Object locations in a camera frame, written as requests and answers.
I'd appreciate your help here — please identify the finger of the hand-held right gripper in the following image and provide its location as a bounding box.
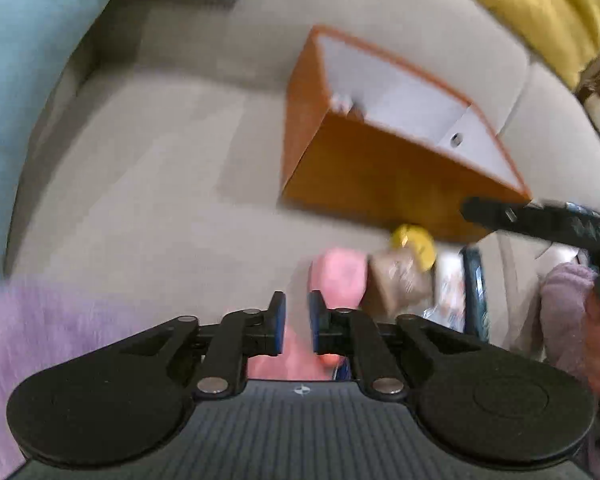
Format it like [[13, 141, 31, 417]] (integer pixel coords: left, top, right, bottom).
[[461, 196, 536, 236]]

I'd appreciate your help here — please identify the blue box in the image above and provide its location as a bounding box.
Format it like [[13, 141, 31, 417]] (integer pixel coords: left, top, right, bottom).
[[422, 246, 491, 343]]

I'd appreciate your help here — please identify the light blue pillow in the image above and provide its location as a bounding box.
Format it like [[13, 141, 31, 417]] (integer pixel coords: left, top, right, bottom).
[[0, 0, 137, 291]]

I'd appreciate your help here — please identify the beige sofa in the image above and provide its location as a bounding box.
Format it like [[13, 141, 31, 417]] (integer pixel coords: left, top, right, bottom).
[[0, 0, 600, 401]]

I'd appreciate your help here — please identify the yellow pillow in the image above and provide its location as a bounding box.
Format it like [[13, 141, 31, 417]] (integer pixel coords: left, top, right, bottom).
[[465, 0, 600, 92]]

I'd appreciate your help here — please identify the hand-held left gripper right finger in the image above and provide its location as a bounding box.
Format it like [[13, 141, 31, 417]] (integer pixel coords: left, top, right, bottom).
[[307, 290, 481, 395]]

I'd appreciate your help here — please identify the orange cardboard box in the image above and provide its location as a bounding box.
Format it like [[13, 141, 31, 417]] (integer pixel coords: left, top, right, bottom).
[[281, 25, 532, 243]]

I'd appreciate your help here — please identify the brown packet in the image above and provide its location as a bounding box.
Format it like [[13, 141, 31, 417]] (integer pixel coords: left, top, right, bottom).
[[367, 249, 433, 317]]

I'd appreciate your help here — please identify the yellow tape measure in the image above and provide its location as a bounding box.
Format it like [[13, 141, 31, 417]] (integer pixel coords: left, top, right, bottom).
[[390, 224, 437, 270]]

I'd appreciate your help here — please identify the purple fleece clothing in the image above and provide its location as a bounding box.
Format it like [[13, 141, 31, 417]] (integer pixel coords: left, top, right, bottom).
[[0, 279, 151, 480]]

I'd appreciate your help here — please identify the pink soft item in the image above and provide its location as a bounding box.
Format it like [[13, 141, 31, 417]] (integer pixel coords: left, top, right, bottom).
[[247, 249, 370, 382]]

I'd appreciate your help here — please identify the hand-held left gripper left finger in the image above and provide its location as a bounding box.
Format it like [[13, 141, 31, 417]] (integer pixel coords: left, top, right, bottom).
[[125, 291, 287, 395]]

